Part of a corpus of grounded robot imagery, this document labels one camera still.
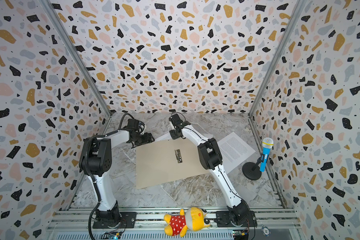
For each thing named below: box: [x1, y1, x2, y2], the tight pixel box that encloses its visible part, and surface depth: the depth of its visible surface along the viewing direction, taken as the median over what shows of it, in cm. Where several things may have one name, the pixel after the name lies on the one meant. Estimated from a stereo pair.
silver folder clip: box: [174, 149, 183, 163], surface depth 99 cm
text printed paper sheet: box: [154, 132, 173, 142], surface depth 109 cm
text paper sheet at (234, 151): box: [217, 131, 256, 175], surface depth 105 cm
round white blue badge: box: [261, 226, 271, 237], surface depth 73 cm
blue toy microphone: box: [259, 137, 274, 172], surface depth 76 cm
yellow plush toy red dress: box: [163, 207, 213, 238], surface depth 69 cm
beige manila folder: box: [136, 138, 210, 190], surface depth 97 cm
